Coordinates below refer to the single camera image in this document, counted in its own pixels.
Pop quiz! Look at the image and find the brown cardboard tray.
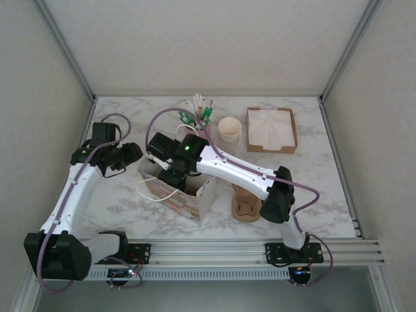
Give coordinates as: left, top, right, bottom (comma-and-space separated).
246, 107, 299, 154

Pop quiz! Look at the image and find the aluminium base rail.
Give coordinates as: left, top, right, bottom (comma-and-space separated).
87, 239, 386, 268

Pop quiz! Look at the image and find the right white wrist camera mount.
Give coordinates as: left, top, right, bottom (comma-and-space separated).
145, 154, 170, 170

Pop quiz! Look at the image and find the wrinkled white napkin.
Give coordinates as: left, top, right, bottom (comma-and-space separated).
248, 109, 295, 147

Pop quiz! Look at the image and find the pink cup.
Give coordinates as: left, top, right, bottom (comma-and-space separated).
177, 124, 212, 140

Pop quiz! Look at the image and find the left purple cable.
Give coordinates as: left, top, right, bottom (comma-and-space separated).
38, 112, 144, 293

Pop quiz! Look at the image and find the small electronics board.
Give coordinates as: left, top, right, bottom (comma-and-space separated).
107, 268, 137, 279
293, 266, 313, 283

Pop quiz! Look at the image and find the aluminium frame post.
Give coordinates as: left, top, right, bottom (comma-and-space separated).
31, 0, 98, 102
318, 0, 387, 102

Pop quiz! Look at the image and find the patterned paper gift bag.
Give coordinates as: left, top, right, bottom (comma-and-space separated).
135, 124, 218, 228

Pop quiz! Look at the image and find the white napkin stack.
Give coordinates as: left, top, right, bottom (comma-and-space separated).
248, 109, 296, 148

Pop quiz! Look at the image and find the brown pulp cup carrier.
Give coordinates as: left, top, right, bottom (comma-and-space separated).
231, 185, 263, 224

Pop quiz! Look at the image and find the grey slotted cable duct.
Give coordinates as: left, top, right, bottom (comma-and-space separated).
87, 267, 290, 281

